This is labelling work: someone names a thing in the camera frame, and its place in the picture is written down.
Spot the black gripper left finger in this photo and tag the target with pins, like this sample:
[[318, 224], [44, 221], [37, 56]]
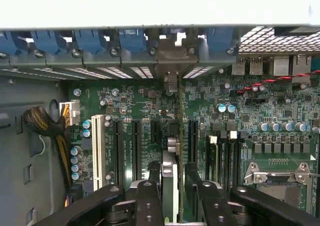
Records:
[[87, 208]]

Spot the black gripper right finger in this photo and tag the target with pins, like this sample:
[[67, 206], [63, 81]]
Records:
[[215, 208]]

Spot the white expansion slot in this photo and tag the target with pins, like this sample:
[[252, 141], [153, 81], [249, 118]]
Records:
[[98, 150]]

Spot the long black expansion slot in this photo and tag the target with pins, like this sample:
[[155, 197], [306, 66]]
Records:
[[193, 140], [136, 148], [118, 148]]

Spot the CPU socket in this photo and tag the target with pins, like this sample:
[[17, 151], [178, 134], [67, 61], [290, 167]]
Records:
[[280, 186]]

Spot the white power connector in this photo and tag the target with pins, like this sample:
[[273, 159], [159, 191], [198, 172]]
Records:
[[72, 113]]

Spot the short black expansion slot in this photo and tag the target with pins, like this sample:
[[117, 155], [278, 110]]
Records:
[[155, 130]]

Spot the green motherboard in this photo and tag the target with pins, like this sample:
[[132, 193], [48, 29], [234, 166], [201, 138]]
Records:
[[140, 103]]

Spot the open dark PC case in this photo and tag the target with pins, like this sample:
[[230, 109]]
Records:
[[100, 60]]

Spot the blue card retainer clip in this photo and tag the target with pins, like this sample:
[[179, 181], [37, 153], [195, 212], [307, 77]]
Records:
[[46, 41], [221, 39], [132, 39], [6, 41], [90, 40]]

